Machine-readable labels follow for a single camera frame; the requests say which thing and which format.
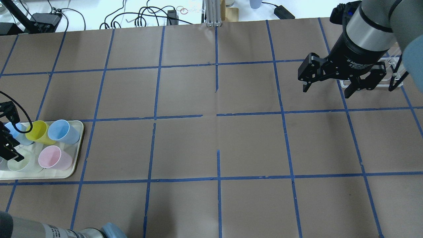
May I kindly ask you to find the white wire cup rack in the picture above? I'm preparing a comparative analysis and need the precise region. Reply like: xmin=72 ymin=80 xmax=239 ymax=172
xmin=340 ymin=43 xmax=408 ymax=91

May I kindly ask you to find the light blue cup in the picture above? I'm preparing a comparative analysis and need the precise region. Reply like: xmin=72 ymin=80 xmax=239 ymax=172
xmin=5 ymin=122 xmax=34 ymax=146
xmin=47 ymin=120 xmax=81 ymax=144

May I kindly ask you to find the light blue cup far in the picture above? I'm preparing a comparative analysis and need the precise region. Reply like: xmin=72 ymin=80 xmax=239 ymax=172
xmin=47 ymin=120 xmax=81 ymax=144

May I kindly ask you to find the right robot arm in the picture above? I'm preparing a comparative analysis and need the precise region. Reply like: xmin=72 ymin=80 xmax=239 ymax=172
xmin=298 ymin=0 xmax=422 ymax=98

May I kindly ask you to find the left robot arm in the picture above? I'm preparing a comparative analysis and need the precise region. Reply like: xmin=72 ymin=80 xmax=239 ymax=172
xmin=1 ymin=123 xmax=126 ymax=238

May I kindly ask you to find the black power adapter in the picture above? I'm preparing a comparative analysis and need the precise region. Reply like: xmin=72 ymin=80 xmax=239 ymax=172
xmin=274 ymin=5 xmax=295 ymax=20

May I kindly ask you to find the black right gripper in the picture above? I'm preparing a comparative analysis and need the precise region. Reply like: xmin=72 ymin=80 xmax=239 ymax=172
xmin=298 ymin=36 xmax=387 ymax=99

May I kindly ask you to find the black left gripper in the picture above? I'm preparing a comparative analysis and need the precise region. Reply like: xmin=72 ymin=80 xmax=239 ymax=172
xmin=0 ymin=101 xmax=24 ymax=162

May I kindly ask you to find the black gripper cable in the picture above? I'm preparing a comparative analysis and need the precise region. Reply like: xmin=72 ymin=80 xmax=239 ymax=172
xmin=0 ymin=91 xmax=33 ymax=134

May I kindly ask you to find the black monitor stand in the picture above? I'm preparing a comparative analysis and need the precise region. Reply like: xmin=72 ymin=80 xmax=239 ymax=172
xmin=1 ymin=0 xmax=63 ymax=34

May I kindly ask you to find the aluminium frame post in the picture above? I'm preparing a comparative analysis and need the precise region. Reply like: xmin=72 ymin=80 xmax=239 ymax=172
xmin=204 ymin=0 xmax=222 ymax=27

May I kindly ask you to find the cream white cup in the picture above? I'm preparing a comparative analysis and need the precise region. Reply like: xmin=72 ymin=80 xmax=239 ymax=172
xmin=7 ymin=148 xmax=43 ymax=173

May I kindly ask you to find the light blue cup near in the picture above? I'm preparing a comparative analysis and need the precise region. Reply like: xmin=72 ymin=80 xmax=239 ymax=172
xmin=5 ymin=122 xmax=34 ymax=146

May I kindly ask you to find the yellow cup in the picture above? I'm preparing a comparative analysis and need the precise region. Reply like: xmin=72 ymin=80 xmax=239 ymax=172
xmin=25 ymin=120 xmax=56 ymax=145

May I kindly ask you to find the wooden mug tree stand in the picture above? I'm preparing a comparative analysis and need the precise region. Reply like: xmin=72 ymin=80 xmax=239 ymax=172
xmin=220 ymin=0 xmax=239 ymax=22

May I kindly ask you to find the pink cup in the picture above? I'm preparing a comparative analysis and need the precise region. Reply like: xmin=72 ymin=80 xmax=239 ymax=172
xmin=38 ymin=145 xmax=73 ymax=171

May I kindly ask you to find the beige plastic tray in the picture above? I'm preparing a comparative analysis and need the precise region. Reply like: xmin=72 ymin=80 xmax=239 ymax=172
xmin=0 ymin=120 xmax=84 ymax=180

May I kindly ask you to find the blue cup on side table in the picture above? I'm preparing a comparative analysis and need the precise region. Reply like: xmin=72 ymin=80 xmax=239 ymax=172
xmin=249 ymin=0 xmax=262 ymax=9

